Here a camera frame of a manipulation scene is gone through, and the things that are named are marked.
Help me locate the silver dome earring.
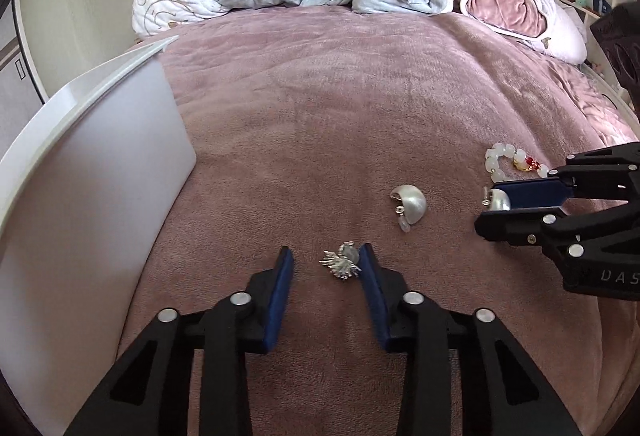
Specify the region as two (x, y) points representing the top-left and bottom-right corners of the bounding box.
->
(390, 185), (427, 232)
(482, 188), (511, 212)

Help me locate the white bead bracelet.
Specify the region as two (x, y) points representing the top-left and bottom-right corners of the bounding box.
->
(482, 141), (551, 184)

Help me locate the silver spiky earring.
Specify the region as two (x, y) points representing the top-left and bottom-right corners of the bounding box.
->
(319, 241), (361, 281)

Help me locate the white storage box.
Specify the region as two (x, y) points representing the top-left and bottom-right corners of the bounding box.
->
(1, 40), (196, 435)

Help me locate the pink velvet pillow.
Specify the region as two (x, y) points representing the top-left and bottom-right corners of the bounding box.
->
(454, 0), (587, 66)

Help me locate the pink bed blanket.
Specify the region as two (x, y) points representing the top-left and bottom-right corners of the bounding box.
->
(122, 7), (639, 435)

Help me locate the grey sliding wardrobe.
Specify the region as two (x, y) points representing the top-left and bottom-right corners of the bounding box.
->
(0, 3), (43, 156)

